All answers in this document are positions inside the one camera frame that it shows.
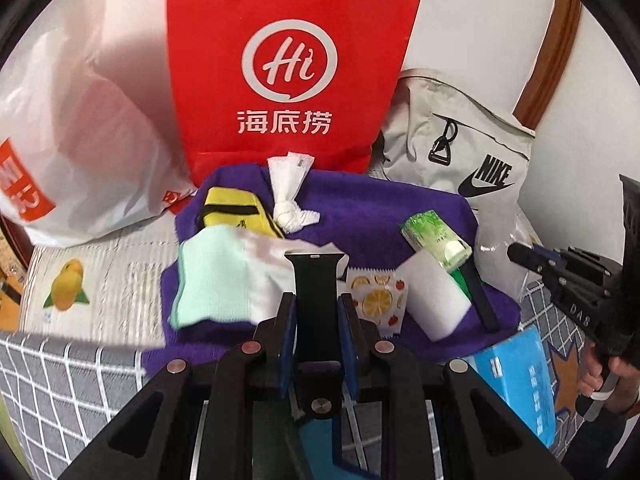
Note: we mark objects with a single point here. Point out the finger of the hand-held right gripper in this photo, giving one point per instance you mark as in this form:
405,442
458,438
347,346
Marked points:
539,251
530,260

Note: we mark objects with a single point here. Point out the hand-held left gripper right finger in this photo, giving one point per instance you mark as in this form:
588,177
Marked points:
348,345

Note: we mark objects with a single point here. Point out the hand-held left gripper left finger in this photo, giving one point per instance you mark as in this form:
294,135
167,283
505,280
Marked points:
286,340

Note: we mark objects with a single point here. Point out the fruit-print wipe packet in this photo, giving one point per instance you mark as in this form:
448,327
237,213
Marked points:
375,300

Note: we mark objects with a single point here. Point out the mint green sock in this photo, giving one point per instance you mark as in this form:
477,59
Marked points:
215,280

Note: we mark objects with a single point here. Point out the white rectangular packet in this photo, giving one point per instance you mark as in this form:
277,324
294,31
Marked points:
430,295

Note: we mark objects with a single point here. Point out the green tissue packet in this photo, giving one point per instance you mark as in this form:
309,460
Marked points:
430,235

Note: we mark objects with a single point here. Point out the blue tissue pack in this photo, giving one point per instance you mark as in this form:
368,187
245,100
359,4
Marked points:
520,385

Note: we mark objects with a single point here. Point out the yellow pouch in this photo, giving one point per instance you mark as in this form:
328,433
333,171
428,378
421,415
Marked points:
225,210

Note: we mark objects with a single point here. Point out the white glove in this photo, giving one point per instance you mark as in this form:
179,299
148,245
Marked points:
285,180

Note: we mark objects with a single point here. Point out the person's right hand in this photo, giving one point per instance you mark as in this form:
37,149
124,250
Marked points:
627,380

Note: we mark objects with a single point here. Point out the purple towel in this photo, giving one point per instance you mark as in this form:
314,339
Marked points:
360,210

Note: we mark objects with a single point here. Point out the newsprint pattern bedsheet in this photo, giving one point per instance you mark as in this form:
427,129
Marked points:
125,280

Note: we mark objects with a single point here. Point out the grey waist bag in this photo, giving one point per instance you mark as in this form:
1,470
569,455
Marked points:
425,110

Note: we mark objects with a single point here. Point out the grey checked blanket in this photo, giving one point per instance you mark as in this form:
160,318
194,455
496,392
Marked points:
60,385

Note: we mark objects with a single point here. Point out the red paper bag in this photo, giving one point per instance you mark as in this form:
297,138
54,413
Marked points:
225,110

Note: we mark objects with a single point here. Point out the white plastic shopping bag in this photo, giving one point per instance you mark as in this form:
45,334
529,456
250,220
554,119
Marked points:
100,160

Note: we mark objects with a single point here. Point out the wooden door frame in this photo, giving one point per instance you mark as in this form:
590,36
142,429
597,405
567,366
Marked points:
550,60

